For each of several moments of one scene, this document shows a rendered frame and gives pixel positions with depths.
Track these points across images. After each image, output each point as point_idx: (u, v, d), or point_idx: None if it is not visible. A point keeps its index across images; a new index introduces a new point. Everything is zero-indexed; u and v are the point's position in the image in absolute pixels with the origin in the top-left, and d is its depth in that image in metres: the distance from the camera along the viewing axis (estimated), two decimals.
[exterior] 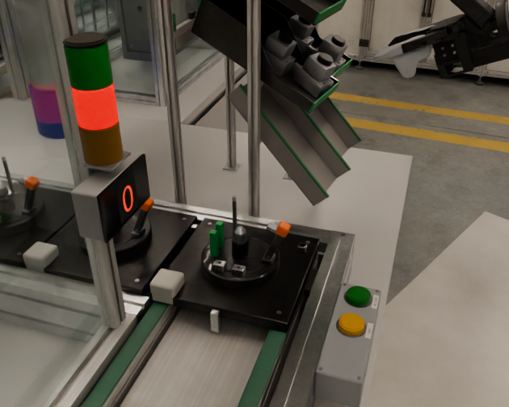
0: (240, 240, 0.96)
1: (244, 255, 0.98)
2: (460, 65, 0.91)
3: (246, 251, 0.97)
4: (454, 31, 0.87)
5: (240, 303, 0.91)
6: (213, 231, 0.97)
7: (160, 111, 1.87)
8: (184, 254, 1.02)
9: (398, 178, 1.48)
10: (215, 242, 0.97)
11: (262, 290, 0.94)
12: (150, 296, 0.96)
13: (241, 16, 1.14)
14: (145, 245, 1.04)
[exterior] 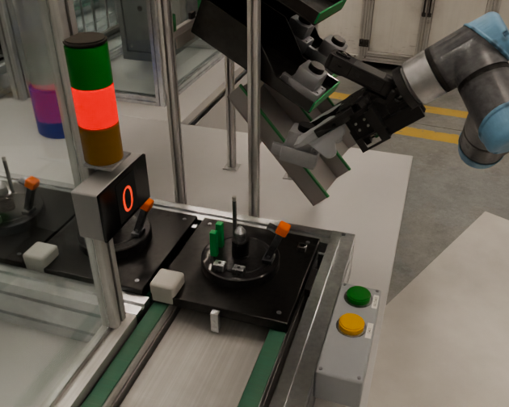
0: (240, 240, 0.96)
1: (244, 255, 0.98)
2: (376, 135, 0.91)
3: (246, 251, 0.97)
4: (361, 106, 0.88)
5: (240, 303, 0.91)
6: (213, 231, 0.97)
7: (160, 111, 1.87)
8: (184, 254, 1.02)
9: (398, 178, 1.48)
10: (215, 242, 0.97)
11: (262, 290, 0.94)
12: (150, 296, 0.96)
13: (241, 16, 1.14)
14: (145, 245, 1.04)
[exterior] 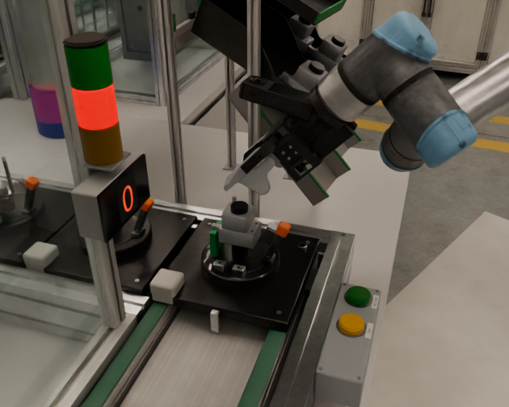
0: None
1: (244, 255, 0.98)
2: (309, 161, 0.83)
3: (246, 251, 0.97)
4: (283, 134, 0.80)
5: (240, 303, 0.91)
6: (213, 231, 0.97)
7: (160, 111, 1.87)
8: (184, 254, 1.02)
9: (398, 178, 1.48)
10: (215, 242, 0.97)
11: (262, 290, 0.94)
12: (150, 296, 0.96)
13: (241, 16, 1.14)
14: (145, 245, 1.04)
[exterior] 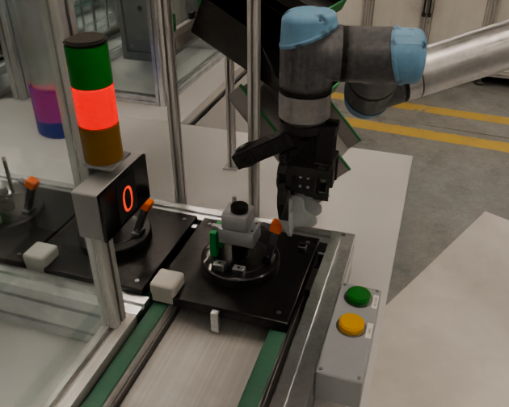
0: None
1: (244, 255, 0.98)
2: (324, 177, 0.84)
3: (246, 251, 0.97)
4: (283, 171, 0.83)
5: (240, 303, 0.91)
6: (213, 231, 0.97)
7: (160, 111, 1.87)
8: (184, 254, 1.02)
9: (398, 178, 1.48)
10: (215, 242, 0.97)
11: (262, 290, 0.94)
12: (150, 296, 0.96)
13: (241, 16, 1.14)
14: (145, 245, 1.04)
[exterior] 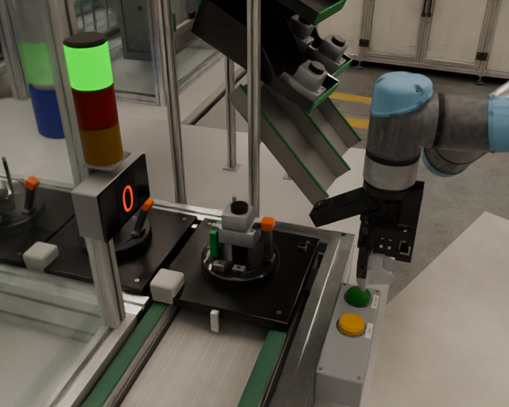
0: None
1: (244, 255, 0.98)
2: (406, 238, 0.83)
3: (246, 251, 0.97)
4: (366, 232, 0.82)
5: (240, 303, 0.91)
6: (213, 231, 0.97)
7: (160, 111, 1.87)
8: (184, 254, 1.02)
9: None
10: (215, 242, 0.97)
11: (262, 290, 0.94)
12: (150, 296, 0.96)
13: (241, 16, 1.14)
14: (145, 245, 1.04)
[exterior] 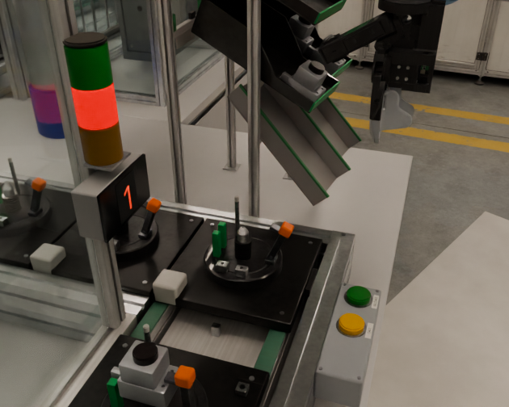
0: None
1: None
2: (426, 66, 0.76)
3: None
4: (381, 60, 0.75)
5: None
6: (113, 380, 0.69)
7: (160, 111, 1.87)
8: (81, 400, 0.75)
9: (398, 178, 1.48)
10: (115, 396, 0.70)
11: None
12: None
13: (241, 16, 1.14)
14: (279, 273, 0.97)
